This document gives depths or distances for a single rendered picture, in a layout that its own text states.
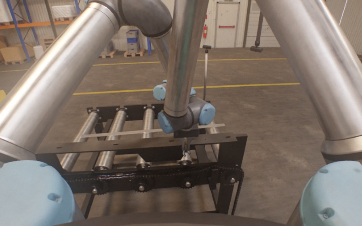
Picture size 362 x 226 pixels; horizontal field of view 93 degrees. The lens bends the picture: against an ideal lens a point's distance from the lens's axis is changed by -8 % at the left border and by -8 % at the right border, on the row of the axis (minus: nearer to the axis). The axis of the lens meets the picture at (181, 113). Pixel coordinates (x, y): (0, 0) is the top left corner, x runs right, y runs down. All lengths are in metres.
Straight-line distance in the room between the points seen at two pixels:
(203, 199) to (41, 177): 2.03
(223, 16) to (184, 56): 9.78
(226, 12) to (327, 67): 9.95
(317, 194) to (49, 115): 0.50
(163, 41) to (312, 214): 0.61
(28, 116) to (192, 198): 1.98
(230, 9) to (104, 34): 9.91
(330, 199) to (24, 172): 0.41
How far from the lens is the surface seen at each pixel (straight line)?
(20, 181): 0.34
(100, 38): 0.59
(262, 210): 2.32
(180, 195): 2.28
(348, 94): 0.42
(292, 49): 0.44
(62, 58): 0.52
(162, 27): 0.64
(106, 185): 1.34
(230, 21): 10.42
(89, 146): 1.18
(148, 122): 1.76
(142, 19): 0.63
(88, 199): 2.03
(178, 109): 0.64
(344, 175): 0.34
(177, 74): 0.56
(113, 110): 2.13
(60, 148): 1.26
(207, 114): 0.75
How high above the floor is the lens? 1.85
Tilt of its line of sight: 30 degrees down
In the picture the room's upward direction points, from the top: 1 degrees counter-clockwise
